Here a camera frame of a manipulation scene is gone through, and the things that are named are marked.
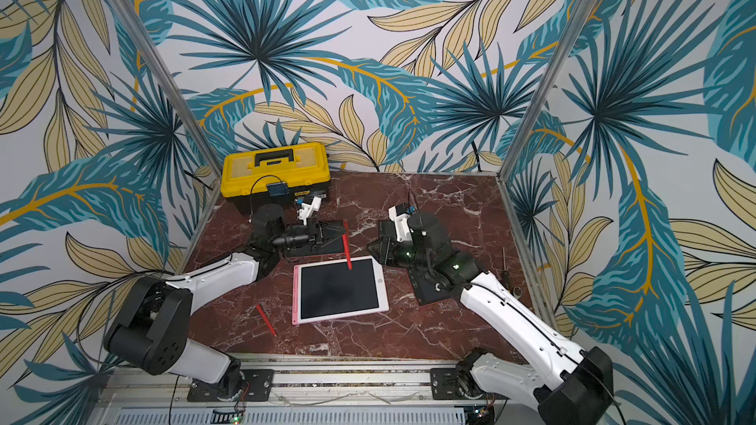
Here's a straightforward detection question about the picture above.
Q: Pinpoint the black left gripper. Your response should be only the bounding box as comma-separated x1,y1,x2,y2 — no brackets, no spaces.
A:
272,217,348,253

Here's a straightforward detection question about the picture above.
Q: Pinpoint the red stylus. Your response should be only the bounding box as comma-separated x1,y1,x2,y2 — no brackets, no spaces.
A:
342,220,352,271

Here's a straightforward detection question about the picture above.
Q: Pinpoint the red stylus angled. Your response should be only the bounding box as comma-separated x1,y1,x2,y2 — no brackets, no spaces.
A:
256,304,278,338

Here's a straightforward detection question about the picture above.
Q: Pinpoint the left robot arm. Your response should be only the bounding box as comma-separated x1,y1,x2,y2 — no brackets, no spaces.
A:
104,204,346,401

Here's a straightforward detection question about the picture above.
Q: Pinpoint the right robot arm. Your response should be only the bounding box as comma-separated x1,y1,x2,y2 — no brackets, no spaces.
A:
368,204,614,424

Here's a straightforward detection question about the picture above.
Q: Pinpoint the red tablet centre back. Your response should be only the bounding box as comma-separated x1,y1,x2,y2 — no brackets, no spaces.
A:
291,220,346,257

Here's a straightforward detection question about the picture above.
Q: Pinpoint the red tablet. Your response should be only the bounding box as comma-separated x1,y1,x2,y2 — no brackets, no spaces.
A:
409,263,467,306
291,220,346,257

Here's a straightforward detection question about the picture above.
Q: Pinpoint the red tablet right front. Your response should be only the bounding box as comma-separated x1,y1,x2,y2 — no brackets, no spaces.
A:
409,263,467,306

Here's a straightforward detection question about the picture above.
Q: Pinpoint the large pink writing tablet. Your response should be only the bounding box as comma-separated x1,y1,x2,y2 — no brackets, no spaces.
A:
291,256,390,326

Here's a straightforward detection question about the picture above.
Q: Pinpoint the yellow black toolbox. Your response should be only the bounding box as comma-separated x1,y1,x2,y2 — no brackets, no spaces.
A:
220,143,331,214

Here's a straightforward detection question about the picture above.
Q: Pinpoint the black yellow screwdriver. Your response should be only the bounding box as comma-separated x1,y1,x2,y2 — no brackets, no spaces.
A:
501,248,512,290

